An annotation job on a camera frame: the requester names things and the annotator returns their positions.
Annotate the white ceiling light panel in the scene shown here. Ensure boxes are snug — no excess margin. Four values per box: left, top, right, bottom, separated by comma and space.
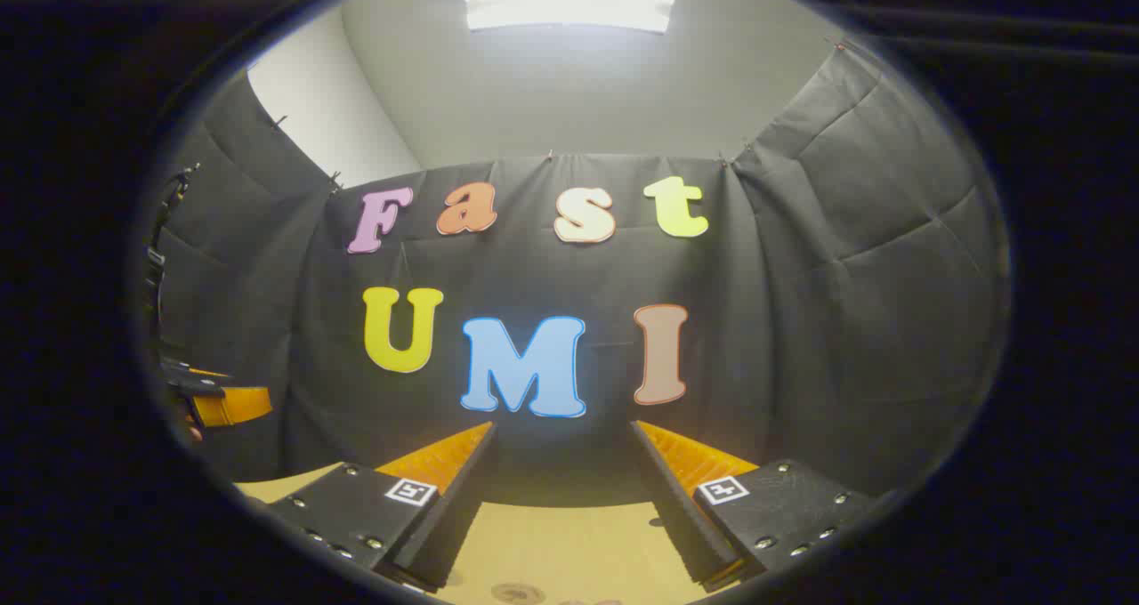
463, 0, 677, 35

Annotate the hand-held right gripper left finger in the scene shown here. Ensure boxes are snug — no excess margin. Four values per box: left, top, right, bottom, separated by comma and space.
265, 421, 497, 593

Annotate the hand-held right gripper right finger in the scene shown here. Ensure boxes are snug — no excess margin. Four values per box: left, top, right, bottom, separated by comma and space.
628, 420, 877, 593

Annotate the light wooden desktop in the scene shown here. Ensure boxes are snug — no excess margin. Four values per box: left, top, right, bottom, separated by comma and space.
236, 463, 739, 605

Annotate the black backdrop cloth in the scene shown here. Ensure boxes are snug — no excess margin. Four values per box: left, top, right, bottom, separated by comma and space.
147, 40, 1011, 508

